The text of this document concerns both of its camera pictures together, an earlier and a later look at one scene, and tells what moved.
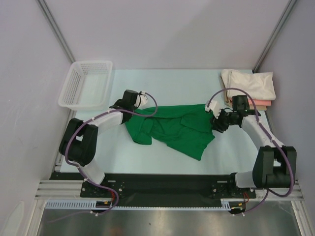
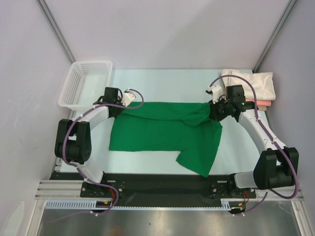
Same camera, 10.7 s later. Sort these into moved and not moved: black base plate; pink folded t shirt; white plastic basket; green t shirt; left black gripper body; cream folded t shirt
Moved: green t shirt; left black gripper body
Not moved: cream folded t shirt; black base plate; pink folded t shirt; white plastic basket
